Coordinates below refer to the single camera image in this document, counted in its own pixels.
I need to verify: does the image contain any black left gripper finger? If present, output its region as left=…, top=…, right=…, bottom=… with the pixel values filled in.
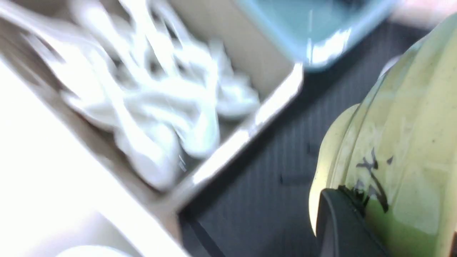
left=316, top=188, right=390, bottom=257

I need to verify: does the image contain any yellow noodle bowl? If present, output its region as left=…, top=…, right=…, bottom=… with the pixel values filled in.
left=308, top=14, right=457, bottom=257

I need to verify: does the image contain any black serving tray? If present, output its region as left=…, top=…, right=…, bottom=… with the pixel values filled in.
left=180, top=22, right=430, bottom=257

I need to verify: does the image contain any teal chopstick bin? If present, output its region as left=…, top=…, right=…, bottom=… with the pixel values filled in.
left=237, top=0, right=400, bottom=72

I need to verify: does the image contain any olive spoon bin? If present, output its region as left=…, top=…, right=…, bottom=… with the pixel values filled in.
left=1, top=0, right=303, bottom=215

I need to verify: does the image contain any pile of white spoons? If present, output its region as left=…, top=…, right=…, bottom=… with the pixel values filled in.
left=1, top=0, right=261, bottom=191

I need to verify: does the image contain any large white plastic tub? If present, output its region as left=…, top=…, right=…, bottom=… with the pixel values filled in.
left=1, top=60, right=189, bottom=257

